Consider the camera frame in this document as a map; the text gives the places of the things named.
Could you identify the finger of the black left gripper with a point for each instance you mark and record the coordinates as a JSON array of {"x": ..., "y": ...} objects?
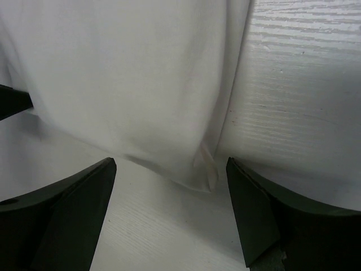
[{"x": 13, "y": 101}]

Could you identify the white printed t-shirt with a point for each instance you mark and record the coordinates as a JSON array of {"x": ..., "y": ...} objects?
[{"x": 149, "y": 81}]

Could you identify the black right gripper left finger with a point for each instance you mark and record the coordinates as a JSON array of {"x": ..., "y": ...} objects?
[{"x": 57, "y": 227}]

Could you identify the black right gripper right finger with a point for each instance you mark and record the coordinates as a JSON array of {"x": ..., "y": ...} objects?
[{"x": 282, "y": 230}]

